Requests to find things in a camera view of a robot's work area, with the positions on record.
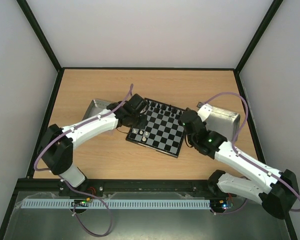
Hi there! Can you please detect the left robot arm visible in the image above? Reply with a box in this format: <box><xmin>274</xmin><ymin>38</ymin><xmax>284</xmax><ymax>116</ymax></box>
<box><xmin>38</xmin><ymin>94</ymin><xmax>148</xmax><ymax>188</ymax></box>

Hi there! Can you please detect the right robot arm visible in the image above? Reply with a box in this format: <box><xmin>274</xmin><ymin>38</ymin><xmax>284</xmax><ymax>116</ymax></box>
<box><xmin>179</xmin><ymin>104</ymin><xmax>300</xmax><ymax>220</ymax></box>

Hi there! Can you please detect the black white chessboard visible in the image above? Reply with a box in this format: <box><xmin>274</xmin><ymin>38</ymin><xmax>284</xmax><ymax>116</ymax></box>
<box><xmin>125</xmin><ymin>98</ymin><xmax>186</xmax><ymax>158</ymax></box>

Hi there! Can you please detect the left metal tray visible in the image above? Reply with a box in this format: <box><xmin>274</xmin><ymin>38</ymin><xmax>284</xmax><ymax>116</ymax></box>
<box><xmin>83</xmin><ymin>98</ymin><xmax>116</xmax><ymax>136</ymax></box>

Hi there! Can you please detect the metal tray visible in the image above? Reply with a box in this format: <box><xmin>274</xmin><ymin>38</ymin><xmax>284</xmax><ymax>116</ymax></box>
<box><xmin>206</xmin><ymin>106</ymin><xmax>241</xmax><ymax>141</ymax></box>
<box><xmin>83</xmin><ymin>98</ymin><xmax>116</xmax><ymax>136</ymax></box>

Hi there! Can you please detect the right metal tray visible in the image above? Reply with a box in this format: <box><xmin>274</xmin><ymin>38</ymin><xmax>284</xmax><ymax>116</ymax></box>
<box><xmin>206</xmin><ymin>106</ymin><xmax>241</xmax><ymax>141</ymax></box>

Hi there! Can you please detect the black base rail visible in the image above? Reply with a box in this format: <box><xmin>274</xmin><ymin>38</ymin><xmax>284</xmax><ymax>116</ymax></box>
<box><xmin>13</xmin><ymin>178</ymin><xmax>229</xmax><ymax>199</ymax></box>

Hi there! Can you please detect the light blue cable duct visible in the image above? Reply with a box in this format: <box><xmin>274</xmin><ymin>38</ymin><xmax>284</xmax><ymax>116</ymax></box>
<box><xmin>20</xmin><ymin>198</ymin><xmax>211</xmax><ymax>210</ymax></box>

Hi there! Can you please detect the black metal frame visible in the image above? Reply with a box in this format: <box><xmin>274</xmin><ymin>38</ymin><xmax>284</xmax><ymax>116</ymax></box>
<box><xmin>0</xmin><ymin>0</ymin><xmax>283</xmax><ymax>240</ymax></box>

